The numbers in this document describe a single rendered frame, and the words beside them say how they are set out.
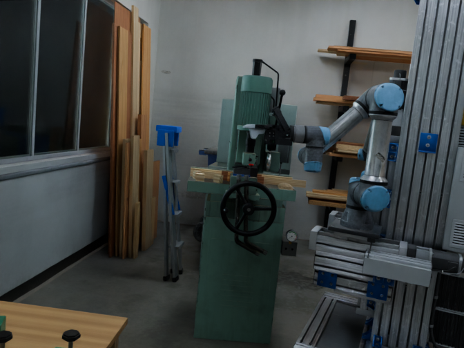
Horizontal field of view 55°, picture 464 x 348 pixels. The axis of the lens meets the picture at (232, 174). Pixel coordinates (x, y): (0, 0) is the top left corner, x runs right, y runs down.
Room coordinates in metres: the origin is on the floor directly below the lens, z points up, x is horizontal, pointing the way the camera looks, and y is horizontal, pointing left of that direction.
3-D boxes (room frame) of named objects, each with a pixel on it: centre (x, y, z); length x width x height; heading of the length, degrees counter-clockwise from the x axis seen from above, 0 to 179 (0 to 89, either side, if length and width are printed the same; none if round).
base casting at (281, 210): (2.68, -0.08, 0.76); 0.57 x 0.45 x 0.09; 2
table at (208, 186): (2.45, -0.06, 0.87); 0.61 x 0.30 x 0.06; 92
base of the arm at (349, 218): (2.02, -0.60, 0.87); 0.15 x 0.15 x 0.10
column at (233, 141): (2.85, -0.08, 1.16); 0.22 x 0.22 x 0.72; 2
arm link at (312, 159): (1.89, -0.34, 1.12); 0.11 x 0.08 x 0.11; 3
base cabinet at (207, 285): (2.68, -0.08, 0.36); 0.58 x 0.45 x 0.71; 2
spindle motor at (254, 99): (2.56, -0.09, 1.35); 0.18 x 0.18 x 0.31
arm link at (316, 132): (1.87, -0.34, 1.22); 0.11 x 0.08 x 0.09; 93
